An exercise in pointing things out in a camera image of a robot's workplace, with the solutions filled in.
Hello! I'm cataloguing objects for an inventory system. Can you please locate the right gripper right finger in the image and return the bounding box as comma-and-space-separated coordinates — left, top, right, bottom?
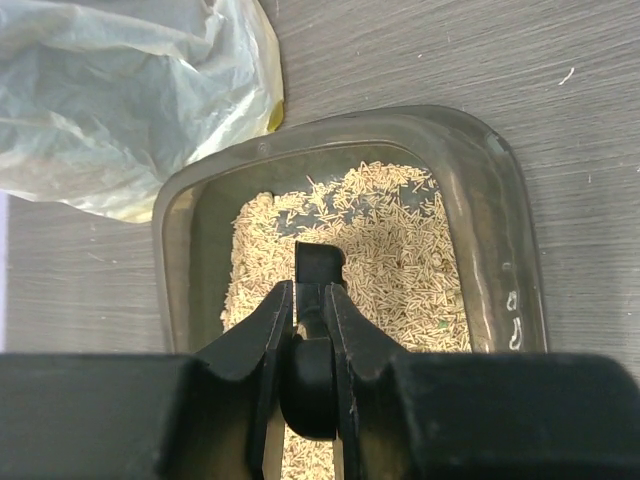
324, 285, 639, 479

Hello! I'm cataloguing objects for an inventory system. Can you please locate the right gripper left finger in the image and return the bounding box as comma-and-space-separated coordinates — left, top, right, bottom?
1, 281, 293, 479

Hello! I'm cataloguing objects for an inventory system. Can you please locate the black slotted litter scoop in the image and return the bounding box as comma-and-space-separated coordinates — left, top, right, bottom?
280, 241, 346, 441

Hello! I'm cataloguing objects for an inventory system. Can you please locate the dark translucent litter box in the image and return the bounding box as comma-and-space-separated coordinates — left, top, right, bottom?
151, 104, 549, 480

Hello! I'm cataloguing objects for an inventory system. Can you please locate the beige cat litter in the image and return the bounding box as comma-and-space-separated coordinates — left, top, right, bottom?
218, 159, 474, 480

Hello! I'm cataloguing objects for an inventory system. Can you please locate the bin with translucent bag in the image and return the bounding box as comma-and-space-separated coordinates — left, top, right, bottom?
1, 1, 284, 223

